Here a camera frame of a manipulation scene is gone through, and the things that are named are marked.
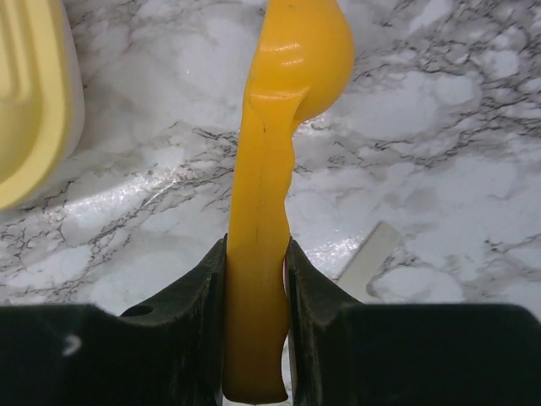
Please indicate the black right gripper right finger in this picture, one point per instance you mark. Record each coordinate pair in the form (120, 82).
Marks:
(344, 352)

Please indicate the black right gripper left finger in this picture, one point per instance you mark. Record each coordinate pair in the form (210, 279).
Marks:
(166, 350)

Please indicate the orange plastic scoop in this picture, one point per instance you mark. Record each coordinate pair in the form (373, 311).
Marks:
(301, 65)

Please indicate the yellow litter box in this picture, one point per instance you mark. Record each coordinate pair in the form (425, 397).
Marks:
(42, 98)

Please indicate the white plastic strip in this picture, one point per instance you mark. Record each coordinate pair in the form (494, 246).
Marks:
(367, 261)

